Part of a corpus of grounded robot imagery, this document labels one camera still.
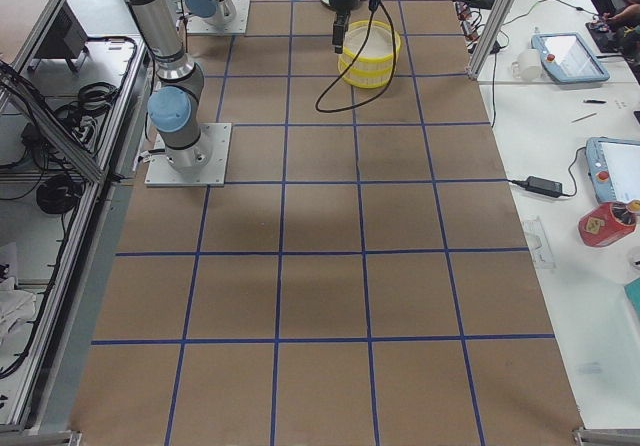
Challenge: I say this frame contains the black power adapter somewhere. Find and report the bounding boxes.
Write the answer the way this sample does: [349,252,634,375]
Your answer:
[509,176,570,198]

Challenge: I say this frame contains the near blue teach pendant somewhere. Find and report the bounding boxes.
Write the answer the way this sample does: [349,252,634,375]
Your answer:
[585,137,640,203]

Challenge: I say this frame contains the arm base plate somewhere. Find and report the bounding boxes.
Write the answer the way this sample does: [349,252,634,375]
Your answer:
[145,123,232,187]
[185,0,250,36]

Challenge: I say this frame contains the blue teach pendant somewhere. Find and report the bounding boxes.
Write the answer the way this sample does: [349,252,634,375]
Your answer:
[585,137,640,203]
[531,33,610,84]

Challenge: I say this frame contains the red canister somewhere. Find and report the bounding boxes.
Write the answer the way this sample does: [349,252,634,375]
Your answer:
[578,200,639,247]

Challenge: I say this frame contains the black braided cable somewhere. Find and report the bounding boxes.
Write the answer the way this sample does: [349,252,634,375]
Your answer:
[314,0,401,114]

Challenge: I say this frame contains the far blue teach pendant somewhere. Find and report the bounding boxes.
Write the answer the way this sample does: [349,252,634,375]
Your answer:
[531,33,610,84]

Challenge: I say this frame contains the white tape roll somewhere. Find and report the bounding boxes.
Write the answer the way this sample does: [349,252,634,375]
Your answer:
[511,48,542,82]

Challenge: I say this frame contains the aluminium frame post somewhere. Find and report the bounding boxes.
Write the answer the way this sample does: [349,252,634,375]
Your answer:
[466,0,515,80]

